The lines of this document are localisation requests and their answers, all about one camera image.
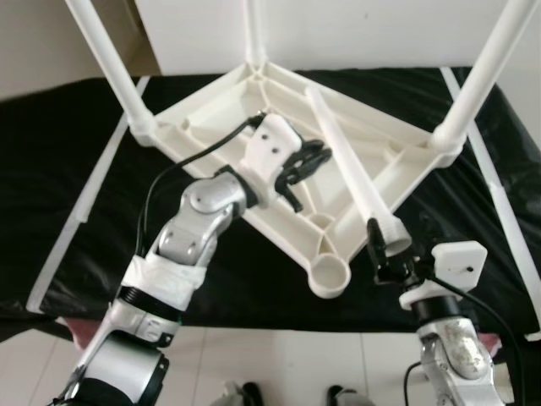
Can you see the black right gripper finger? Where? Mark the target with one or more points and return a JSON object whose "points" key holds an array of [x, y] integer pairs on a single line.
{"points": [[376, 241]]}

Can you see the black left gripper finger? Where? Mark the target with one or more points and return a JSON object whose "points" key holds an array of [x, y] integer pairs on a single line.
{"points": [[306, 171], [311, 150]]}

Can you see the white tapered table leg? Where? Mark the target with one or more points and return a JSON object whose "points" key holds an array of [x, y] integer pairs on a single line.
{"points": [[106, 59], [255, 34], [347, 161], [482, 76]]}

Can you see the pink object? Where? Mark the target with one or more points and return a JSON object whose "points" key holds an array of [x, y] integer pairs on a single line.
{"points": [[490, 338], [80, 330]]}

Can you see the long white plastic strip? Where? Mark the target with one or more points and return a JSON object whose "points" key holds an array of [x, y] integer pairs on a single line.
{"points": [[503, 211], [63, 249]]}

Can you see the black table cloth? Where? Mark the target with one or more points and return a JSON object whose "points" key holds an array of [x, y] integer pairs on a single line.
{"points": [[51, 144]]}

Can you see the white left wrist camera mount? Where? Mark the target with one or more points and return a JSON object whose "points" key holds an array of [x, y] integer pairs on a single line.
{"points": [[272, 148]]}

